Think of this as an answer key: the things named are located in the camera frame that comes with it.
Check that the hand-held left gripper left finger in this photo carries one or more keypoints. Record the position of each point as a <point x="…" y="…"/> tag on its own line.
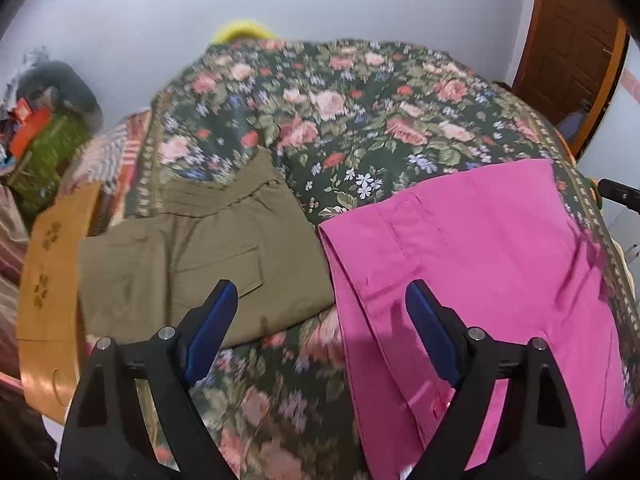
<point x="214" y="327"/>

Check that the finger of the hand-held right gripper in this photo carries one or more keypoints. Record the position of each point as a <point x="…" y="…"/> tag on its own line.
<point x="617" y="191"/>

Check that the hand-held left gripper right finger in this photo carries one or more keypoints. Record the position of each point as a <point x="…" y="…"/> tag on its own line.
<point x="434" y="327"/>

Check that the pink pants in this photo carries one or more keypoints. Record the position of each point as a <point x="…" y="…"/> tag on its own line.
<point x="480" y="260"/>

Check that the olive green folded pants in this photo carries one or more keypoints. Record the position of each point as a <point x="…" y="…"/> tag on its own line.
<point x="200" y="255"/>

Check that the wooden door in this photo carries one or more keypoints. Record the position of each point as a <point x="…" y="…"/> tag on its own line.
<point x="570" y="45"/>

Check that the striped patterned cloth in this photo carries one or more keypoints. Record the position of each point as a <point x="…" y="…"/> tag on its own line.
<point x="112" y="145"/>

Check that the floral printed blanket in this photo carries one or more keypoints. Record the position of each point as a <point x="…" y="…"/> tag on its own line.
<point x="350" y="125"/>

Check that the green bag with clutter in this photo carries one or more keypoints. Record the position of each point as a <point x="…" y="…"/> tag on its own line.
<point x="45" y="145"/>

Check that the yellow pillow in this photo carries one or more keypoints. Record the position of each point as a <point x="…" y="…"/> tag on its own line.
<point x="242" y="31"/>

